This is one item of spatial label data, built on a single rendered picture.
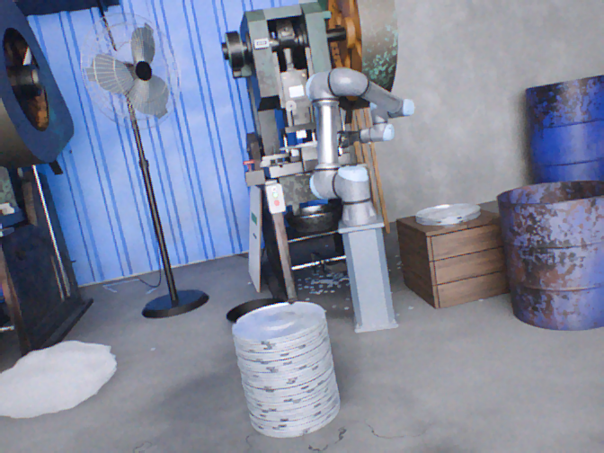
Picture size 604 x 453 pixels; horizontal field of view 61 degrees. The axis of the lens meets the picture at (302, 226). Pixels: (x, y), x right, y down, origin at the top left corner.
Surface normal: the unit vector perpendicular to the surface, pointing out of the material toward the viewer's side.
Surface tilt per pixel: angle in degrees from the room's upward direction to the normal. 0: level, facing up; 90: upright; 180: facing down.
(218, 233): 90
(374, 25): 98
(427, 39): 90
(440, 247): 90
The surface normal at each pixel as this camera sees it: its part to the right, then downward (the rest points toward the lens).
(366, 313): -0.08, 0.20
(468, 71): 0.18, 0.15
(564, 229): -0.33, 0.27
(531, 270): -0.79, 0.28
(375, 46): 0.23, 0.47
